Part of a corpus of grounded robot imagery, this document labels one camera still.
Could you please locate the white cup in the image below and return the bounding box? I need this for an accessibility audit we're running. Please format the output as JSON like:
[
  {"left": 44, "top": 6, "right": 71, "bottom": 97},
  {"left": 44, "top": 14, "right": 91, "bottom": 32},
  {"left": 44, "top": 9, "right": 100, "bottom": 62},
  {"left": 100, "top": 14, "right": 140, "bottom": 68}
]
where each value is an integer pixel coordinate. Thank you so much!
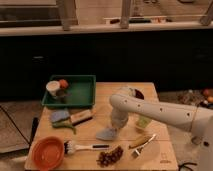
[{"left": 46, "top": 81, "right": 60, "bottom": 96}]

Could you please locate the green pepper toy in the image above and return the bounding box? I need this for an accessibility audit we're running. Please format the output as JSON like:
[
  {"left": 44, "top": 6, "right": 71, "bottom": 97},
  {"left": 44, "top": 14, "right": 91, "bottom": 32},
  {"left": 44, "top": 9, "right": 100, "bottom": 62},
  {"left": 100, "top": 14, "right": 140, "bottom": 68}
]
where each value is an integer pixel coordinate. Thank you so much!
[{"left": 51, "top": 122, "right": 76, "bottom": 134}]

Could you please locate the blue sponge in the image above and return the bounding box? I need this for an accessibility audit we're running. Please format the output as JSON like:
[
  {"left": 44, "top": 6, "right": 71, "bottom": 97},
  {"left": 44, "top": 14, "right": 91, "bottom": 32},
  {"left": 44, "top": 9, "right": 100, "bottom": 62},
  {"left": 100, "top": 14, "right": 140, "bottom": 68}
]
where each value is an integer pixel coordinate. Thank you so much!
[{"left": 50, "top": 110, "right": 70, "bottom": 123}]

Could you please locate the grey-blue towel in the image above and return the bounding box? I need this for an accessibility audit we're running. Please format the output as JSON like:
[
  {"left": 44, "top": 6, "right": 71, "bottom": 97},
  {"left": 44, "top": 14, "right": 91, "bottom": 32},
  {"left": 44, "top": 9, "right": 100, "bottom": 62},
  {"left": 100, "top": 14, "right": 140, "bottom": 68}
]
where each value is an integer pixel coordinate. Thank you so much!
[{"left": 96, "top": 128, "right": 118, "bottom": 141}]

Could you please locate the dark brown bowl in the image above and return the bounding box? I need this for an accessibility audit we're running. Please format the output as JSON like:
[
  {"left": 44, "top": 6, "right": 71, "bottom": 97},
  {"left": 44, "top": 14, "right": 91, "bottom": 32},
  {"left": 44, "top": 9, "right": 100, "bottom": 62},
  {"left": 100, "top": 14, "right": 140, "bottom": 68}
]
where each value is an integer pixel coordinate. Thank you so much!
[{"left": 134, "top": 89, "right": 144, "bottom": 100}]

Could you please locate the green plastic tray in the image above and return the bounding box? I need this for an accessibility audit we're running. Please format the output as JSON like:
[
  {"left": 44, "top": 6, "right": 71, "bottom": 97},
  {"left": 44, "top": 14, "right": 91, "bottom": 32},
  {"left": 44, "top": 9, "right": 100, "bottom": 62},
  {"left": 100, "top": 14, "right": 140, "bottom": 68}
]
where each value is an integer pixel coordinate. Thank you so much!
[{"left": 42, "top": 75, "right": 96, "bottom": 108}]

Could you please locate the orange ball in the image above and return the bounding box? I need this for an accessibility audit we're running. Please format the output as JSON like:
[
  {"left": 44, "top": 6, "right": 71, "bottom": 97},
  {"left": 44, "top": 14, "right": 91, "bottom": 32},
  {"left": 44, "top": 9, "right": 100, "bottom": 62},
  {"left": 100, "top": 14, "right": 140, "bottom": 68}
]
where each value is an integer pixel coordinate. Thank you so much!
[{"left": 59, "top": 79, "right": 69, "bottom": 89}]

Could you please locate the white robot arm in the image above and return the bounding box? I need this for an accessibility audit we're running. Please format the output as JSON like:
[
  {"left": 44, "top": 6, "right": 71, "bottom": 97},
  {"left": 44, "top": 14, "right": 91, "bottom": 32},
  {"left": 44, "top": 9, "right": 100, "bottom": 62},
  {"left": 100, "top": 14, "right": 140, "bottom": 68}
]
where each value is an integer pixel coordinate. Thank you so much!
[{"left": 109, "top": 87, "right": 213, "bottom": 171}]

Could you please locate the white dish brush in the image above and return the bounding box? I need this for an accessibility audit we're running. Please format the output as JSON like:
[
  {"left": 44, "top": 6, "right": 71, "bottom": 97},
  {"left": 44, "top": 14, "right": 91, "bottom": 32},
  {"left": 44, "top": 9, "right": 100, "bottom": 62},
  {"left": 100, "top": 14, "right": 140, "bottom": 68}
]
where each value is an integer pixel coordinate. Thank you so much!
[{"left": 64, "top": 140, "right": 109, "bottom": 154}]

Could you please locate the yellow banana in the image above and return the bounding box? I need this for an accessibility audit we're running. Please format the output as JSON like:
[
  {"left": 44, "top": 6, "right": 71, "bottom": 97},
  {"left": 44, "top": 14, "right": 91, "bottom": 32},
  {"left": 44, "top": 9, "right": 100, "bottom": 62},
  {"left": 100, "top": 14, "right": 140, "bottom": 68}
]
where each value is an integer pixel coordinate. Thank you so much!
[{"left": 129, "top": 136, "right": 150, "bottom": 149}]

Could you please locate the wooden block brush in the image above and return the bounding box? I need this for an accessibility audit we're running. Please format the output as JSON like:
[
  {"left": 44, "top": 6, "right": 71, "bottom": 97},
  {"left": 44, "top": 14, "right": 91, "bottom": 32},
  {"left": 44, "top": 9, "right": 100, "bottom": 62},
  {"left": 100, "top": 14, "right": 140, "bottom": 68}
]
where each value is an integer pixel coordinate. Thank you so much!
[{"left": 70, "top": 110, "right": 93, "bottom": 126}]

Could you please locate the orange bowl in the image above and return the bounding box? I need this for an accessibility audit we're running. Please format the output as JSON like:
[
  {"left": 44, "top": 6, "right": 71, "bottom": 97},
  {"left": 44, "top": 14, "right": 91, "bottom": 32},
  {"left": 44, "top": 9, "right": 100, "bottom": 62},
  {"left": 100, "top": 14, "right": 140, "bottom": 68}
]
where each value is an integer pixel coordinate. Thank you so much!
[{"left": 32, "top": 137, "right": 64, "bottom": 171}]

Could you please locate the bunch of red grapes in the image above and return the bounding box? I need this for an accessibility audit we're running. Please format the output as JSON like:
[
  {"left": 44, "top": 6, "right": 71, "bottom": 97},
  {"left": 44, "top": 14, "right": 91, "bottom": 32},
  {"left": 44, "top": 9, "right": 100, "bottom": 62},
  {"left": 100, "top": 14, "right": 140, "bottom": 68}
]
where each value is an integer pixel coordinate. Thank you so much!
[{"left": 97, "top": 146, "right": 123, "bottom": 167}]

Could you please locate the green plastic cup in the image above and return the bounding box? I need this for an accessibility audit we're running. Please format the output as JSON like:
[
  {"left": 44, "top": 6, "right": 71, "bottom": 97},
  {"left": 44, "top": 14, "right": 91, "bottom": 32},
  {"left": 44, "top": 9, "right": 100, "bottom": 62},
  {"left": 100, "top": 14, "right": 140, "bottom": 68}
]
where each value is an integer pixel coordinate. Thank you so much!
[{"left": 136, "top": 116, "right": 151, "bottom": 130}]

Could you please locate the dark small cup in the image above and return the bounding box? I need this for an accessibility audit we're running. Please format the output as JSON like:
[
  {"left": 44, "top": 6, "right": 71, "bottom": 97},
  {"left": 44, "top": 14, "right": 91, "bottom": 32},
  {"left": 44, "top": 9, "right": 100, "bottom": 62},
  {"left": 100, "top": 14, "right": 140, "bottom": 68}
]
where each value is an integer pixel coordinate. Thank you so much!
[{"left": 56, "top": 89, "right": 67, "bottom": 99}]

